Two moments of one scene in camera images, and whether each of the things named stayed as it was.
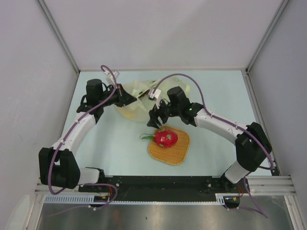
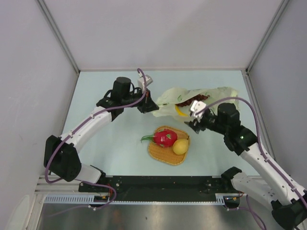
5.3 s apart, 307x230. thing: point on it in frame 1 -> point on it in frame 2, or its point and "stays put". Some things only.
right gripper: (154, 113) -> (194, 123)
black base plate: (163, 188) stays put
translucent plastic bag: (138, 111) -> (165, 107)
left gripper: (123, 97) -> (147, 104)
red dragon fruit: (164, 138) stays put
